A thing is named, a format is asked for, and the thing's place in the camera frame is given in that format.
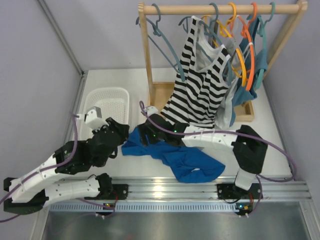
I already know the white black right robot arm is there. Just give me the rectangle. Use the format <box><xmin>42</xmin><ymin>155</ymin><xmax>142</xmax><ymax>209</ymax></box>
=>
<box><xmin>137</xmin><ymin>114</ymin><xmax>268</xmax><ymax>200</ymax></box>

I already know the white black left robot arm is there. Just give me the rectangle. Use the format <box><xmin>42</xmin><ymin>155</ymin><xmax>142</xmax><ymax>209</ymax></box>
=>
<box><xmin>1</xmin><ymin>117</ymin><xmax>130</xmax><ymax>215</ymax></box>

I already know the black white striped tank top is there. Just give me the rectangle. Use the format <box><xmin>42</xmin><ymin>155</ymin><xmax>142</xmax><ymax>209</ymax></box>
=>
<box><xmin>161</xmin><ymin>16</ymin><xmax>231</xmax><ymax>129</ymax></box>

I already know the grey tank top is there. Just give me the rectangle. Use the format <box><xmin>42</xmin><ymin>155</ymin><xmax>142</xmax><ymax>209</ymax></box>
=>
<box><xmin>209</xmin><ymin>17</ymin><xmax>242</xmax><ymax>130</ymax></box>

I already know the yellow hanger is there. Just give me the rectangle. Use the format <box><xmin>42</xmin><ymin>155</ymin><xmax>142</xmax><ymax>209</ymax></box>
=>
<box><xmin>209</xmin><ymin>2</ymin><xmax>247</xmax><ymax>87</ymax></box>

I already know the teal blue tank top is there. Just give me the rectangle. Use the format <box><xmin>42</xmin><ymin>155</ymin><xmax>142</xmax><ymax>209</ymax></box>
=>
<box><xmin>230</xmin><ymin>14</ymin><xmax>268</xmax><ymax>126</ymax></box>

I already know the orange hanger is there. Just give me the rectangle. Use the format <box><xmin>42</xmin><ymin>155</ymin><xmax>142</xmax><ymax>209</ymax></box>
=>
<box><xmin>228</xmin><ymin>2</ymin><xmax>257</xmax><ymax>92</ymax></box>

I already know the wooden clothes rack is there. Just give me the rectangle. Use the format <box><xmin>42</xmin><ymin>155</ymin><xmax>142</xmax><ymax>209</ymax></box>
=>
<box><xmin>138</xmin><ymin>0</ymin><xmax>308</xmax><ymax>110</ymax></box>

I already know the white perforated plastic basket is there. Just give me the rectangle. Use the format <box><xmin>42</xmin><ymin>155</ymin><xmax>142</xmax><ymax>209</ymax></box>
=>
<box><xmin>78</xmin><ymin>87</ymin><xmax>130</xmax><ymax>141</ymax></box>

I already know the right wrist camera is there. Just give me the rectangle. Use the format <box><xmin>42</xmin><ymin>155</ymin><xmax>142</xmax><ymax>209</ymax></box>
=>
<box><xmin>141</xmin><ymin>105</ymin><xmax>159</xmax><ymax>117</ymax></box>

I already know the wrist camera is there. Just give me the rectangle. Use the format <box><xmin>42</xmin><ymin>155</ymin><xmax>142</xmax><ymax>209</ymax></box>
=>
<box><xmin>78</xmin><ymin>106</ymin><xmax>106</xmax><ymax>130</ymax></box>
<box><xmin>141</xmin><ymin>105</ymin><xmax>159</xmax><ymax>117</ymax></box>

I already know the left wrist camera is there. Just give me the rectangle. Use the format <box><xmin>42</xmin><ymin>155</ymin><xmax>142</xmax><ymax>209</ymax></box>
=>
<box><xmin>78</xmin><ymin>106</ymin><xmax>106</xmax><ymax>130</ymax></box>

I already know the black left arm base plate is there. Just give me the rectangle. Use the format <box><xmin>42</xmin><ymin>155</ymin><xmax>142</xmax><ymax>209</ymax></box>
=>
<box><xmin>109</xmin><ymin>184</ymin><xmax>129</xmax><ymax>200</ymax></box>

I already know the aluminium mounting rail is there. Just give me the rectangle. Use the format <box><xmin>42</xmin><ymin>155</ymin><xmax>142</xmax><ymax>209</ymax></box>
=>
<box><xmin>112</xmin><ymin>177</ymin><xmax>312</xmax><ymax>202</ymax></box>

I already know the white slotted cable duct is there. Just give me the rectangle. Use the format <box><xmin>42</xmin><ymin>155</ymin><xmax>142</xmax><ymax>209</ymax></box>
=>
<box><xmin>49</xmin><ymin>201</ymin><xmax>266</xmax><ymax>212</ymax></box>

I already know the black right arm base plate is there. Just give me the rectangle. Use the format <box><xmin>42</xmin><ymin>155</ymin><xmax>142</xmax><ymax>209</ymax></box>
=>
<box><xmin>217</xmin><ymin>183</ymin><xmax>262</xmax><ymax>204</ymax></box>

